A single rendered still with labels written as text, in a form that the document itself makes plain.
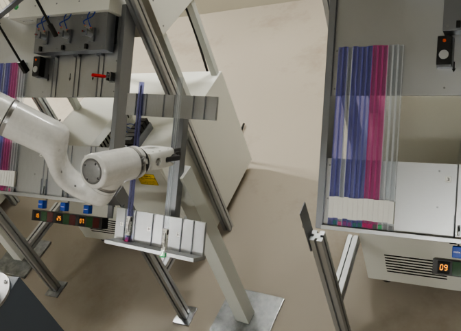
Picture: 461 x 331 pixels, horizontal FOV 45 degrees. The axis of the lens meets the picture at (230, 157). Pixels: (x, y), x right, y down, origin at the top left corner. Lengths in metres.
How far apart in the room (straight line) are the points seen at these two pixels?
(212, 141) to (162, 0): 0.69
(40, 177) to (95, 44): 0.55
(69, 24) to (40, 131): 0.89
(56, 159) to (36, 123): 0.10
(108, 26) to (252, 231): 1.19
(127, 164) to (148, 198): 1.08
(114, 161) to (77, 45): 0.85
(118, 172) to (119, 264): 1.54
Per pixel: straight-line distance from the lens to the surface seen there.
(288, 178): 2.89
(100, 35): 2.07
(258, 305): 2.41
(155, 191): 2.39
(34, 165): 2.27
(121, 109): 2.04
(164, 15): 2.28
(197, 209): 1.87
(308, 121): 3.22
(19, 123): 1.35
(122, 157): 1.37
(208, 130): 2.56
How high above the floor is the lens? 1.92
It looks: 38 degrees down
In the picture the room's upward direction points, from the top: 20 degrees counter-clockwise
